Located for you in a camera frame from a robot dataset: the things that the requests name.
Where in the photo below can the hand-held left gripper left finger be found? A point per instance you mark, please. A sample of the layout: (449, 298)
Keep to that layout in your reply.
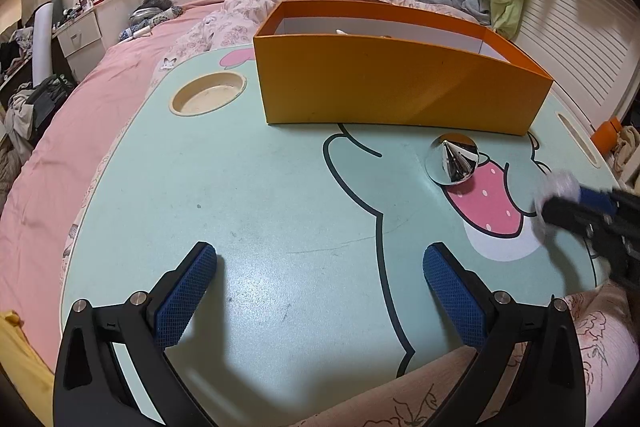
(187, 297)

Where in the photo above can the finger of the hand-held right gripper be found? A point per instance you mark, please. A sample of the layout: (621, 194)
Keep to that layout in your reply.
(595, 199)
(565, 212)

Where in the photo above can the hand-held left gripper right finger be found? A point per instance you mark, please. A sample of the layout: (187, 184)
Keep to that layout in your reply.
(455, 302)

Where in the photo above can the clear bubble wrap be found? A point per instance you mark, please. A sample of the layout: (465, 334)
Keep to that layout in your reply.
(557, 184)

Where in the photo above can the silver cone top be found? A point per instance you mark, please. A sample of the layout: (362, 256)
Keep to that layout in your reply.
(452, 159)

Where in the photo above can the orange cardboard box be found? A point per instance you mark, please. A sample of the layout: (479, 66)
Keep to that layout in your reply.
(390, 87)

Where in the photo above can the beige cloth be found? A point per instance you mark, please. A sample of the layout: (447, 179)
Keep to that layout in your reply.
(627, 157)

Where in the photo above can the orange bottle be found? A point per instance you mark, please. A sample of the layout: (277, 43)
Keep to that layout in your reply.
(607, 134)

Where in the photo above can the peach floral cloth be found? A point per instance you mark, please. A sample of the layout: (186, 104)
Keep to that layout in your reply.
(380, 397)

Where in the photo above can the white slatted door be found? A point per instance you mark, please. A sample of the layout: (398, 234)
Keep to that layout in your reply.
(575, 32)

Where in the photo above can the yellow cloth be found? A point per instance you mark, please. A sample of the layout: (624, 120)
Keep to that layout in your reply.
(15, 347)

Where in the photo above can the pink bed sheet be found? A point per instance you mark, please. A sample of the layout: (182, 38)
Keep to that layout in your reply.
(100, 107)

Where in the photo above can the black bag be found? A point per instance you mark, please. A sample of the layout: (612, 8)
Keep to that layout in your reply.
(45, 102)

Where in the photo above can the floral blanket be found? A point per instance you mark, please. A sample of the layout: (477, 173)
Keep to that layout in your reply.
(225, 22)

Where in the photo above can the white nightstand drawer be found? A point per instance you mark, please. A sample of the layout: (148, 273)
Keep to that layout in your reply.
(80, 37)

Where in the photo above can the bundle of clothes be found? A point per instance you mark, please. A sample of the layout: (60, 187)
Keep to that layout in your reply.
(155, 9)

